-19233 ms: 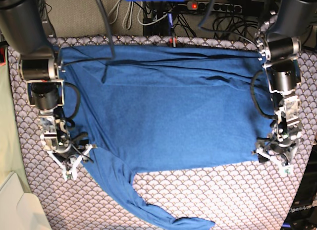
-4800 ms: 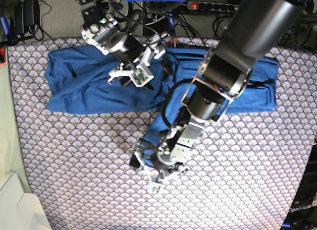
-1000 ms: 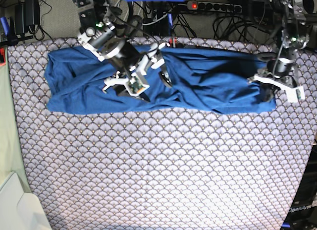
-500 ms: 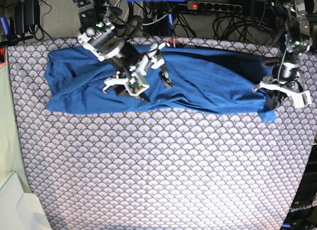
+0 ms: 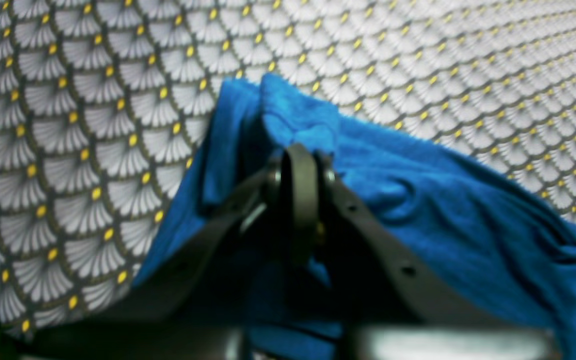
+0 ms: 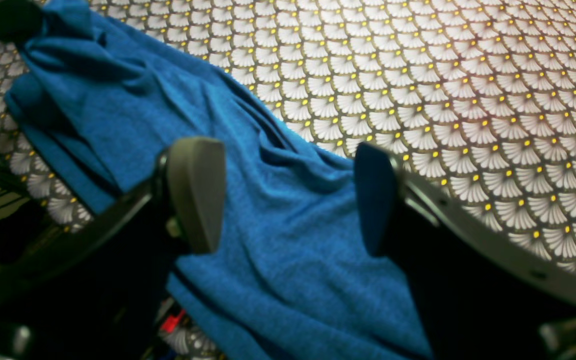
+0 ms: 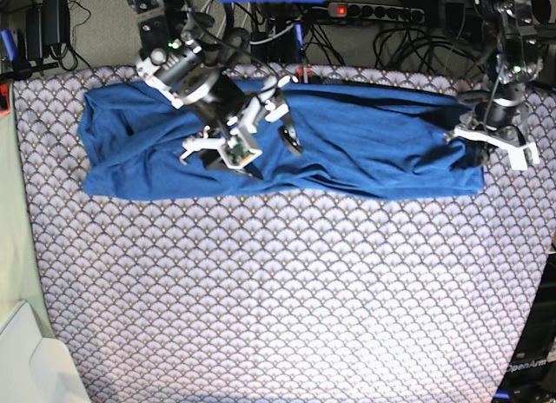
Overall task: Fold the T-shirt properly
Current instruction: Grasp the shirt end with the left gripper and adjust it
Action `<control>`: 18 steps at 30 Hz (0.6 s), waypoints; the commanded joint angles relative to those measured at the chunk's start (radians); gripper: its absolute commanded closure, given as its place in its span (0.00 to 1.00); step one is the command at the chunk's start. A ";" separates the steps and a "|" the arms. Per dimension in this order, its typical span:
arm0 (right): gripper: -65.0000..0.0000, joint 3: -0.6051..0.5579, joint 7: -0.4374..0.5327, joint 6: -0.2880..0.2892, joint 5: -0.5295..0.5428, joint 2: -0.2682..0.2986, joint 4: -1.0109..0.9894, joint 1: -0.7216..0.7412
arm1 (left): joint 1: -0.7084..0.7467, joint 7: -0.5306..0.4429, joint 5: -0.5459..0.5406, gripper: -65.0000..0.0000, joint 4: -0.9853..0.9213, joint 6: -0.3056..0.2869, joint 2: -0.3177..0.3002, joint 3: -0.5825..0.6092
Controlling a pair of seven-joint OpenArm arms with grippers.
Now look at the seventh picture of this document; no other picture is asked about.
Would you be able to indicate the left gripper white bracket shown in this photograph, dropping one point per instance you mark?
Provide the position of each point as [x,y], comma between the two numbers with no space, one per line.
[521,154]

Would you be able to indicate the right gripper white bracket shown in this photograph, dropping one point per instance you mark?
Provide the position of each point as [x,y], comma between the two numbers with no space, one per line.
[232,139]

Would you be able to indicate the blue long-sleeve T-shirt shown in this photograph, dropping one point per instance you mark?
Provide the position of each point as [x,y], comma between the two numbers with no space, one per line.
[369,141]

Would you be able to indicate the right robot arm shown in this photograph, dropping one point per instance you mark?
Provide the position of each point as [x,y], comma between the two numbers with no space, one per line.
[181,59]

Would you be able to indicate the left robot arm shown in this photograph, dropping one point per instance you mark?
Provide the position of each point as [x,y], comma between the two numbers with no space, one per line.
[502,39]

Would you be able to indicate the red black table clamp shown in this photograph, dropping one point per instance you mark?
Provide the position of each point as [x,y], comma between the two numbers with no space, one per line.
[304,74]

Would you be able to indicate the patterned fan-motif tablecloth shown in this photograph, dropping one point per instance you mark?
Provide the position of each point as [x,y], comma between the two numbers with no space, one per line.
[296,296]

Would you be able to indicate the black OpenArm case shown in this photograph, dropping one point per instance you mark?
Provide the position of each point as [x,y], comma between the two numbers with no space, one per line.
[530,376]

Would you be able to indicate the black adapter top left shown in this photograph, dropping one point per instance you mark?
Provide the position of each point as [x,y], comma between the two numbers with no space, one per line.
[47,29]

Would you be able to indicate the red clamp left edge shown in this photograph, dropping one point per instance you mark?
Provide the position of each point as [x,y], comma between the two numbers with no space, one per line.
[4,99]

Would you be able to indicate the white plastic bin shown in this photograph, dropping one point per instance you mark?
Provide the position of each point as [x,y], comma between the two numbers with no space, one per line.
[35,368]

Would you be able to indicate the black power strip red switch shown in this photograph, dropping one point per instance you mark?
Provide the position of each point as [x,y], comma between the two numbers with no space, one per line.
[375,12]

